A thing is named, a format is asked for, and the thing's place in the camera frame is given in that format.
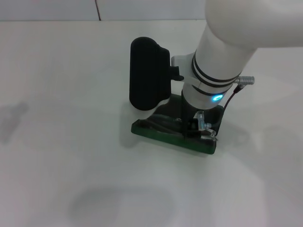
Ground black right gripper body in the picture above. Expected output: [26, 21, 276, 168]
[181, 94, 200, 140]

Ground clear white glasses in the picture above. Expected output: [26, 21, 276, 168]
[146, 113, 217, 140]

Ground green glasses case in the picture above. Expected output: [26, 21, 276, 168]
[131, 93, 224, 156]

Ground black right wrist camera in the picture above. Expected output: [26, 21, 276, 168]
[129, 36, 185, 119]

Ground grey right gripper cable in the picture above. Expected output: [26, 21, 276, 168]
[194, 75, 255, 133]

